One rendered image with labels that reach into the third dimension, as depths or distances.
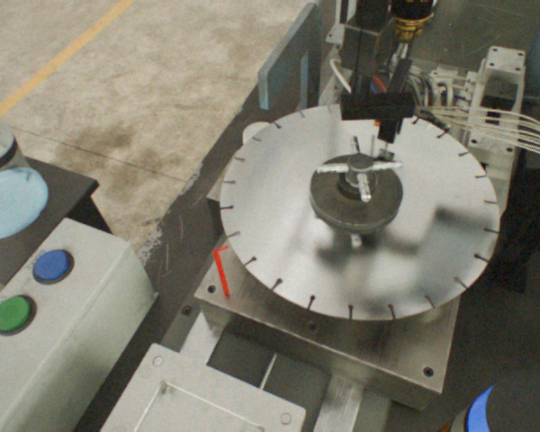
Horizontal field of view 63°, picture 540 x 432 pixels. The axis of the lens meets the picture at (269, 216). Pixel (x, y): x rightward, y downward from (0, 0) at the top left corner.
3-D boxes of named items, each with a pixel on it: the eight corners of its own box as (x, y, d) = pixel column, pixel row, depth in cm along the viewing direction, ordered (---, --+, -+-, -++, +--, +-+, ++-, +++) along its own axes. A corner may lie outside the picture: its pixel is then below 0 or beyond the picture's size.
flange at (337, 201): (339, 243, 49) (341, 230, 47) (293, 178, 55) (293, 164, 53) (420, 207, 52) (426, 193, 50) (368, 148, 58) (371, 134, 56)
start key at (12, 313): (20, 340, 51) (11, 333, 49) (-6, 328, 52) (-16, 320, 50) (42, 310, 53) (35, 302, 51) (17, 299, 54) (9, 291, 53)
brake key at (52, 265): (59, 289, 55) (52, 282, 53) (34, 278, 56) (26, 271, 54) (79, 263, 57) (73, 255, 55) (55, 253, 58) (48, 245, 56)
